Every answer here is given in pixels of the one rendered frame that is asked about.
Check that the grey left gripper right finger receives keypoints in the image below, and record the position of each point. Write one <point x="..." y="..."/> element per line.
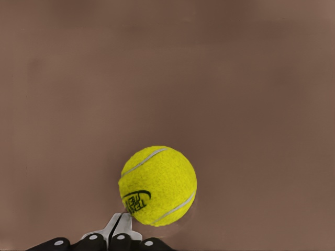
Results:
<point x="125" y="232"/>

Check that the yellow tennis ball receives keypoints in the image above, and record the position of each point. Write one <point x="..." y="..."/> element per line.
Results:
<point x="159" y="183"/>

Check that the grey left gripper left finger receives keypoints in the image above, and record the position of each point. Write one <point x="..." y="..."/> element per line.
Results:
<point x="106" y="232"/>

